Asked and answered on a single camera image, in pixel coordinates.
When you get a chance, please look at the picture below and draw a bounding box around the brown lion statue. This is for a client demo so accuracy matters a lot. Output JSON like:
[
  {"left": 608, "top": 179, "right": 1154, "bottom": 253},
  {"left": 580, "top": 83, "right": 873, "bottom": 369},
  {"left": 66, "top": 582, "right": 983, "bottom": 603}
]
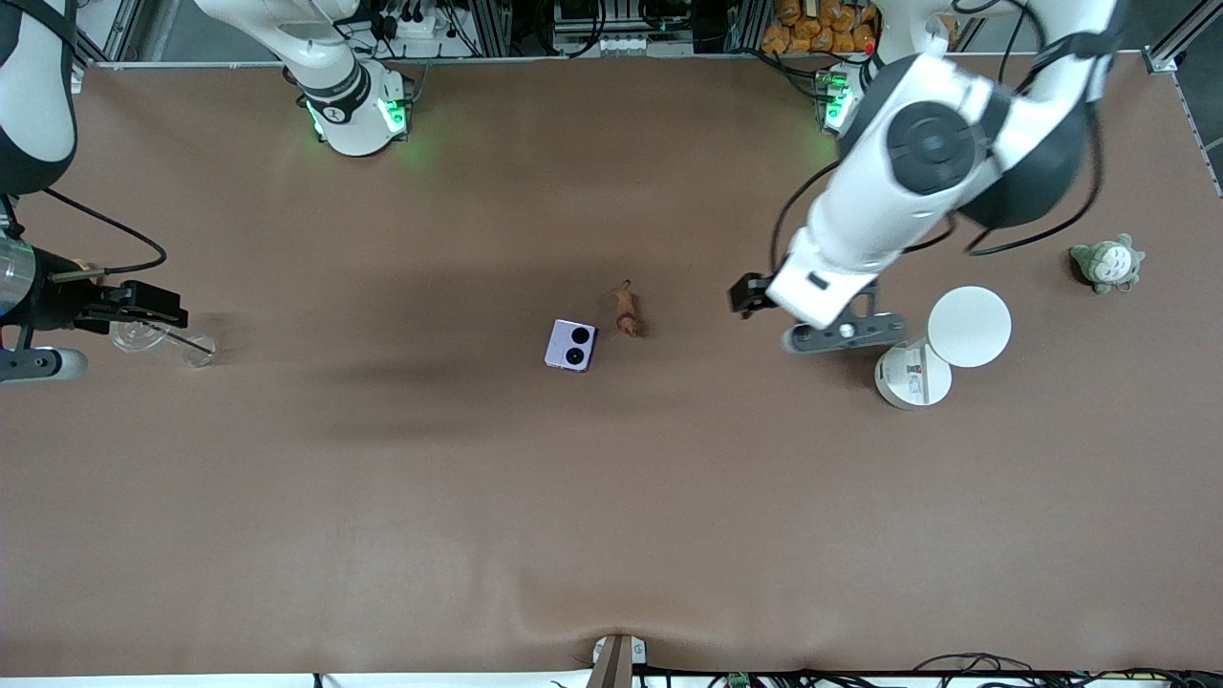
[{"left": 611, "top": 279, "right": 643, "bottom": 338}]

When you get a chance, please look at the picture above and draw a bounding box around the lilac flip phone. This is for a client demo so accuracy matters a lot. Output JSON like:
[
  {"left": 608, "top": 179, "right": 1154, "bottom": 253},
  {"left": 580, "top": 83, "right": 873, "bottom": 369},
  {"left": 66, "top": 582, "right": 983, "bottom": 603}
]
[{"left": 544, "top": 319, "right": 598, "bottom": 373}]

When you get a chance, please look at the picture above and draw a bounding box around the black drinking straw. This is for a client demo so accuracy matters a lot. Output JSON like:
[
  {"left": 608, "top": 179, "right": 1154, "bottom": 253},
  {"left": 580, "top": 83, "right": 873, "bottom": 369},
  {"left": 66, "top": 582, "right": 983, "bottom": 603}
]
[{"left": 143, "top": 325, "right": 214, "bottom": 355}]

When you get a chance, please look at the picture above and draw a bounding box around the clear plastic cup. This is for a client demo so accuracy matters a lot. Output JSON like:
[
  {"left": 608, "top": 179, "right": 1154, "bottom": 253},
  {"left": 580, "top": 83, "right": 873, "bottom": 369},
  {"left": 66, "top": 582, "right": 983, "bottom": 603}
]
[{"left": 109, "top": 320, "right": 217, "bottom": 369}]

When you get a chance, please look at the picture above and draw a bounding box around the white round flip-lid container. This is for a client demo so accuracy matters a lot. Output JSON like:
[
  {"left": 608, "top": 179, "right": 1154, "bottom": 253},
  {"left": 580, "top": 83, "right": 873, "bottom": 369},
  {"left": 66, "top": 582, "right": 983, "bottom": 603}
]
[{"left": 874, "top": 286, "right": 1013, "bottom": 411}]

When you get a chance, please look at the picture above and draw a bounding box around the bag of orange snacks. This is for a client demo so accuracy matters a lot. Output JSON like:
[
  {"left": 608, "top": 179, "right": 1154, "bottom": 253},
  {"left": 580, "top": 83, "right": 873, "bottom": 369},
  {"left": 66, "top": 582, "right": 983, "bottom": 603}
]
[{"left": 762, "top": 0, "right": 880, "bottom": 55}]

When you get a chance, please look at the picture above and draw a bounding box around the grey green totoro plush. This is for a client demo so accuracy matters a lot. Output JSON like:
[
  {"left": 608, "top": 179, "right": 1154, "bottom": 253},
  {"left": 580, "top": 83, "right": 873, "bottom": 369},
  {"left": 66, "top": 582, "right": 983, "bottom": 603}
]
[{"left": 1068, "top": 233, "right": 1147, "bottom": 295}]

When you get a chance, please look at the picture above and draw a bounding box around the white power strip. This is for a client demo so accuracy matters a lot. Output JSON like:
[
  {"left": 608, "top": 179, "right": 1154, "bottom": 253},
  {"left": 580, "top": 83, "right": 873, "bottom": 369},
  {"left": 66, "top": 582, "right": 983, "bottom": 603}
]
[{"left": 375, "top": 8, "right": 452, "bottom": 41}]

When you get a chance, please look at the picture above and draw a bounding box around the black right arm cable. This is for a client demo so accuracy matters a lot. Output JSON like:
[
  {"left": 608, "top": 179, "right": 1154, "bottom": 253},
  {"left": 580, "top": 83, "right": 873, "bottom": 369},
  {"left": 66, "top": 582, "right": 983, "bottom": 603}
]
[{"left": 42, "top": 186, "right": 169, "bottom": 279}]

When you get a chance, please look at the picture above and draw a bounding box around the aluminium frame post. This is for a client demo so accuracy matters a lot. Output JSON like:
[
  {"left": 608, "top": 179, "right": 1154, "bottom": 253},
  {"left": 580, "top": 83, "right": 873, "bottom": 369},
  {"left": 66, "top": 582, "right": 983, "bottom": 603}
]
[
  {"left": 1142, "top": 0, "right": 1223, "bottom": 75},
  {"left": 75, "top": 0, "right": 144, "bottom": 68}
]

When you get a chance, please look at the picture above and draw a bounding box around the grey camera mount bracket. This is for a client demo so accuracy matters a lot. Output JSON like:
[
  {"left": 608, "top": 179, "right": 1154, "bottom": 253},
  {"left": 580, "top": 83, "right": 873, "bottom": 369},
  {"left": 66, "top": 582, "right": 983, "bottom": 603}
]
[{"left": 585, "top": 634, "right": 648, "bottom": 688}]

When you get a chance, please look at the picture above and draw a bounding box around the black floor cable bundle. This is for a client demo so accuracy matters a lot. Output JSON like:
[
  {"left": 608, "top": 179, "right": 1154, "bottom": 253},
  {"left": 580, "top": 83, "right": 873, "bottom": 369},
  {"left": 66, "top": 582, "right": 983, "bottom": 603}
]
[{"left": 640, "top": 653, "right": 1223, "bottom": 688}]

